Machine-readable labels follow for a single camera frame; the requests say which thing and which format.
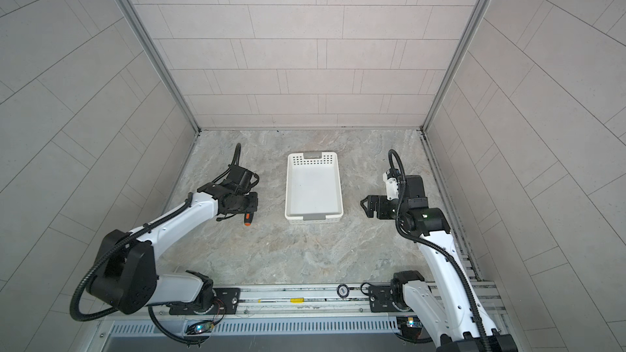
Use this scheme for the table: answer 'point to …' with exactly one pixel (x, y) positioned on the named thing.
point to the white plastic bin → (313, 187)
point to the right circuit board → (408, 321)
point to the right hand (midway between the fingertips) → (375, 201)
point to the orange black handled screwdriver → (248, 218)
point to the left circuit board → (204, 327)
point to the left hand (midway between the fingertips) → (260, 201)
